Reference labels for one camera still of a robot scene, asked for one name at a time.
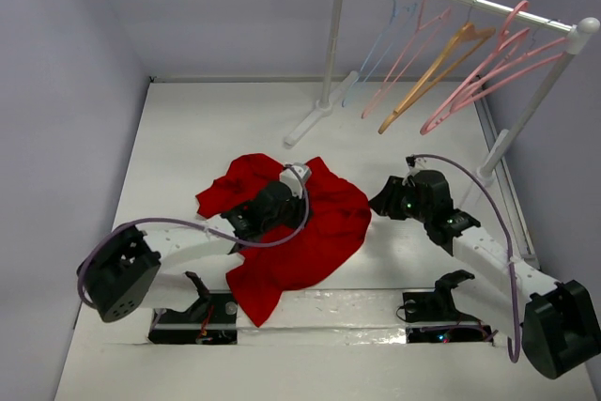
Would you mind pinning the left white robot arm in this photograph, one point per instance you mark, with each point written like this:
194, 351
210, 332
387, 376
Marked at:
132, 268

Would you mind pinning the blue wire hanger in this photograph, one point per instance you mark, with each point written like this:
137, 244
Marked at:
400, 17

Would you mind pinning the thin pink wire hanger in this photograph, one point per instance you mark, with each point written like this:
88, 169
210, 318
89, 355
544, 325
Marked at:
425, 31

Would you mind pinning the orange wooden hanger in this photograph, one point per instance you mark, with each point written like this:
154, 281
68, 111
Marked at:
466, 40

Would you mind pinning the thick pink plastic hanger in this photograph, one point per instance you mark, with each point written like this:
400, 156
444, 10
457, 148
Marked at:
507, 45

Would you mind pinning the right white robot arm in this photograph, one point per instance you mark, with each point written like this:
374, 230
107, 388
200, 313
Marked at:
554, 323

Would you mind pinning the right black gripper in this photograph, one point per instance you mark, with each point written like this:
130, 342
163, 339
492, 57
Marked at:
392, 196

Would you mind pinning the red t shirt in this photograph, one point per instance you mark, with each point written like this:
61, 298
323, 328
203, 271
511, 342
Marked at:
340, 216

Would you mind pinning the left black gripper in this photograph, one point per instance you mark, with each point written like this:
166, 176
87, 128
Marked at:
300, 208

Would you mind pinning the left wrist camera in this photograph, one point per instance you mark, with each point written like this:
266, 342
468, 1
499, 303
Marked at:
295, 176

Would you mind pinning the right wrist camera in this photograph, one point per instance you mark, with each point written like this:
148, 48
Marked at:
415, 165

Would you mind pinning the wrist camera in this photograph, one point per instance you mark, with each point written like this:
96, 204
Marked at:
415, 165
295, 176

